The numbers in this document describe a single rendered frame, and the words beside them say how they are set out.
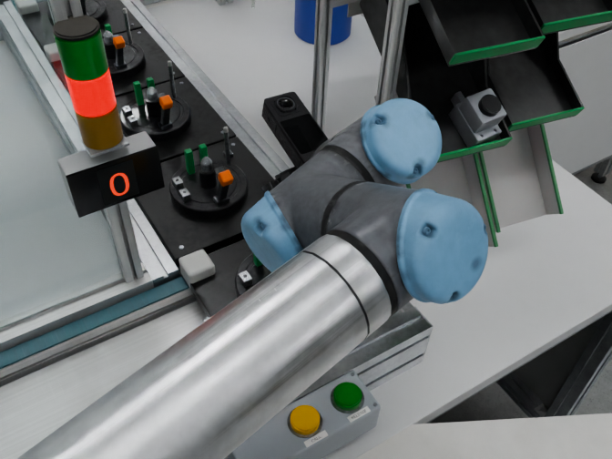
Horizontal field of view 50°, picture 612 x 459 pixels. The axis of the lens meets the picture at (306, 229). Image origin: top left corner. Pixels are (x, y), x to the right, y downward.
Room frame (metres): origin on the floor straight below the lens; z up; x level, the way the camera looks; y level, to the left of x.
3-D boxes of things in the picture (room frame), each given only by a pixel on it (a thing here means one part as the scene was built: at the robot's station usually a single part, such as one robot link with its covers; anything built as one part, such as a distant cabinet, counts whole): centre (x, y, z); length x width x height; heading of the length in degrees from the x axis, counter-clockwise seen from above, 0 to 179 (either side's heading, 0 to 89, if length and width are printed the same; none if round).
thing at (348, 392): (0.47, -0.07, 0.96); 0.04 x 0.04 x 0.02
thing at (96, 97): (0.65, 0.26, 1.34); 0.05 x 0.05 x 0.05
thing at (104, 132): (0.65, 0.26, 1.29); 0.05 x 0.05 x 0.05
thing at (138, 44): (1.28, 0.45, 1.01); 0.24 x 0.24 x 0.13; 33
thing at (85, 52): (0.65, 0.26, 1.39); 0.05 x 0.05 x 0.05
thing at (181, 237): (0.87, 0.18, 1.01); 0.24 x 0.24 x 0.13; 33
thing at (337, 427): (0.43, -0.01, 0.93); 0.21 x 0.07 x 0.06; 123
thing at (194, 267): (0.68, 0.17, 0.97); 0.05 x 0.05 x 0.04; 33
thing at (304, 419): (0.43, -0.01, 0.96); 0.04 x 0.04 x 0.02
